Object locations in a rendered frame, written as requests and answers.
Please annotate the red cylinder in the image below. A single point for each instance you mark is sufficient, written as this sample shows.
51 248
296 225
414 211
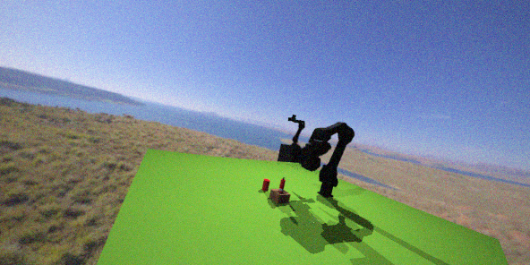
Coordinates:
265 186

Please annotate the tan block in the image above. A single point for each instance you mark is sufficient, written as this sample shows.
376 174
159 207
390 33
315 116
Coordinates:
279 197

